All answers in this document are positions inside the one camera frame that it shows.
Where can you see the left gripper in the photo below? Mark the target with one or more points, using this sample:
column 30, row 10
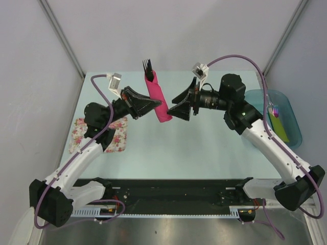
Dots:
column 145, row 104

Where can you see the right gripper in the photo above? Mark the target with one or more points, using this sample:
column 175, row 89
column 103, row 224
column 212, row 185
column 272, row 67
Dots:
column 196, row 98

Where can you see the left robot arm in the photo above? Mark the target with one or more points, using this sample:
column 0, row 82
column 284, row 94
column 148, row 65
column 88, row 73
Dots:
column 55, row 198

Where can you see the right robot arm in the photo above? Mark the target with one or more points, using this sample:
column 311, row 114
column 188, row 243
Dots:
column 298, row 182

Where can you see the floral tray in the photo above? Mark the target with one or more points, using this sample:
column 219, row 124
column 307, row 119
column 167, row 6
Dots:
column 118, row 143

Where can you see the iridescent fork in bin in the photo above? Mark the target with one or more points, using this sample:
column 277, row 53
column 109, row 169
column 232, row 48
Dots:
column 275, row 111

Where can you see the teal plastic bin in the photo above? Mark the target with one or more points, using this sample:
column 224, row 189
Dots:
column 287, row 117

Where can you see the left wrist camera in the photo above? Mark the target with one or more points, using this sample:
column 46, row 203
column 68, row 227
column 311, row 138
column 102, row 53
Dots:
column 114, row 81

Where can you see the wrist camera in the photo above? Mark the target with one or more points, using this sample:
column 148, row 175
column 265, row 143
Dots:
column 114, row 81
column 201, row 72

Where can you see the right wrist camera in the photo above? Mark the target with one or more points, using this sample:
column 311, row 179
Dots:
column 201, row 72

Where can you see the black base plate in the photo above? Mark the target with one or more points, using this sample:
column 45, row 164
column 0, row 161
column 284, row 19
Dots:
column 179, row 197

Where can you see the white cable duct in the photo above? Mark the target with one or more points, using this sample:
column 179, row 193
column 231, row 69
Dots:
column 86, row 212

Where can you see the aluminium frame rail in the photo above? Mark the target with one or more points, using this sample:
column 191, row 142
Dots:
column 309, row 204

